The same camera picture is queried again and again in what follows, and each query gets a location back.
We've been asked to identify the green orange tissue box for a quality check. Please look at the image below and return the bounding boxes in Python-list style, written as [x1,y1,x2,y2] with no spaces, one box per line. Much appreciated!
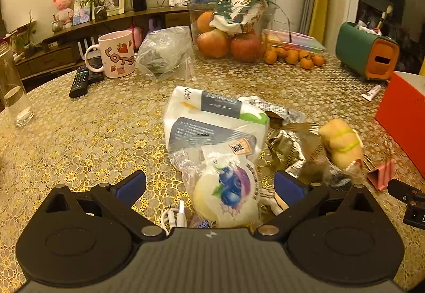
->
[336,22,400,81]

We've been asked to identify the white usb cable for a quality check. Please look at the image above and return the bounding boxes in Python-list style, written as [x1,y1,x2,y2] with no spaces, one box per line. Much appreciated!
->
[160,199,188,236]

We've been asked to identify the pink pig plush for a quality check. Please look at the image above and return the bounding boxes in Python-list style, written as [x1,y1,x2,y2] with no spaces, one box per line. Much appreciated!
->
[53,0,74,28]

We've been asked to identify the yellow plush dog toy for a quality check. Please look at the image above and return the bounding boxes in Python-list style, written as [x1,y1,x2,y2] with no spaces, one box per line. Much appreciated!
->
[318,118,364,169]

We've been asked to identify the red apple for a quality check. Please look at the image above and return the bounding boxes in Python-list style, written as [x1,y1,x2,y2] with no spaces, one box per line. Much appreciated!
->
[197,29,231,58]
[231,34,261,62]

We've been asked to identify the red cardboard box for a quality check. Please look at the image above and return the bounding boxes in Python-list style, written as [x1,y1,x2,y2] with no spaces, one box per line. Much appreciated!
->
[375,72,425,174]

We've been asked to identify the framed photo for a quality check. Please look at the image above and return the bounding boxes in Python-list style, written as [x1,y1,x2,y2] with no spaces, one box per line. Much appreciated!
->
[104,0,125,16]

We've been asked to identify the silver foil bag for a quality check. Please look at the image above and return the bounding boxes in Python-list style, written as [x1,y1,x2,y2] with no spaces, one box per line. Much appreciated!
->
[266,122,329,183]

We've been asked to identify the glass fruit bowl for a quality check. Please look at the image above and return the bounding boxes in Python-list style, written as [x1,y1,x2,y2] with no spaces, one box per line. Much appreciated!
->
[188,0,276,62]

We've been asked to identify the patterned cloth bag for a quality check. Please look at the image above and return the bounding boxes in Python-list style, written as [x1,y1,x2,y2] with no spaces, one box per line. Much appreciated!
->
[210,0,269,35]

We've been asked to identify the small white tube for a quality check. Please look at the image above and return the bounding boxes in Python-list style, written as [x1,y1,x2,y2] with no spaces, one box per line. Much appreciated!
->
[361,85,382,102]

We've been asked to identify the pink strawberry mug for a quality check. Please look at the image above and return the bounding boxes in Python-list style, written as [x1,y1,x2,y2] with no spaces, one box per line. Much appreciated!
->
[84,30,135,78]

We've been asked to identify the clear plastic bag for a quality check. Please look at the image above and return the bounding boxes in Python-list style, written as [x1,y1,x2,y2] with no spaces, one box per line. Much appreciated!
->
[135,26,195,83]

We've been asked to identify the pink binder clip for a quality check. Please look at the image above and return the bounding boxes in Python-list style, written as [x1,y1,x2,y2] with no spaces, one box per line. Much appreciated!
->
[364,156,395,191]

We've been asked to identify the blueberry snack packet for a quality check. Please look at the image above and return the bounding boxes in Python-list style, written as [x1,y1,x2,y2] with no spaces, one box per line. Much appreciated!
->
[170,137,260,228]

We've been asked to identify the black remote control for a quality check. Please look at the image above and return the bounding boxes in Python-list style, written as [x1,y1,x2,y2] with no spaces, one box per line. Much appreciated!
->
[69,66,89,99]

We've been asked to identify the white tissue pack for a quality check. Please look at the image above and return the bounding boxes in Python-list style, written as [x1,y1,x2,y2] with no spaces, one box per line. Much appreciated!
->
[164,86,269,160]

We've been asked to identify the wooden tv cabinet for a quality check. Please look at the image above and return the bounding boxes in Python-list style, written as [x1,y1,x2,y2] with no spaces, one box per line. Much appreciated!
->
[16,6,189,81]

